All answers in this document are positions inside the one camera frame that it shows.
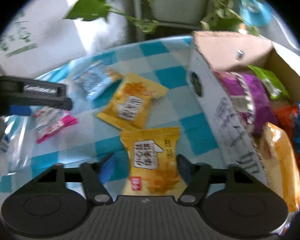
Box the yellow little waffle packet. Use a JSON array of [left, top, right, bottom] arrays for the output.
[[120, 127, 186, 198]]

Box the green pothos plant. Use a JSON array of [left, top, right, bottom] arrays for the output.
[[64, 0, 261, 34]]

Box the white metal plant stand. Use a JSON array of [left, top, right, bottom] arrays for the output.
[[133, 0, 212, 36]]

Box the blue checkered tablecloth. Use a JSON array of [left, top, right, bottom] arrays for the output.
[[0, 36, 225, 202]]

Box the pink white snack packet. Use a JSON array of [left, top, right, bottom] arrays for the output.
[[33, 106, 78, 144]]

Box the blue round fan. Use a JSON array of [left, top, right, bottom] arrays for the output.
[[238, 0, 272, 27]]

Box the green snack packet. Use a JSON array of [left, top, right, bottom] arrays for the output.
[[247, 65, 290, 100]]

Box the orange red snack packet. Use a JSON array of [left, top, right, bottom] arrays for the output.
[[275, 105, 300, 170]]

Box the yellow chips bag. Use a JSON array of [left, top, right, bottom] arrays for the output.
[[258, 122, 300, 213]]

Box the light blue snack packet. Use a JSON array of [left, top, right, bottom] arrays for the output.
[[72, 60, 123, 101]]

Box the purple foil snack packet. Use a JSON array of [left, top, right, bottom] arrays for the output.
[[213, 71, 277, 135]]

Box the yellow waffle packet upside-down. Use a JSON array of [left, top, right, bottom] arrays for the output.
[[96, 73, 167, 131]]

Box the cardboard milk box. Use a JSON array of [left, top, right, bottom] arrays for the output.
[[187, 31, 300, 184]]

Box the white appliance with green logo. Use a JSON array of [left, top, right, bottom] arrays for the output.
[[0, 0, 135, 77]]

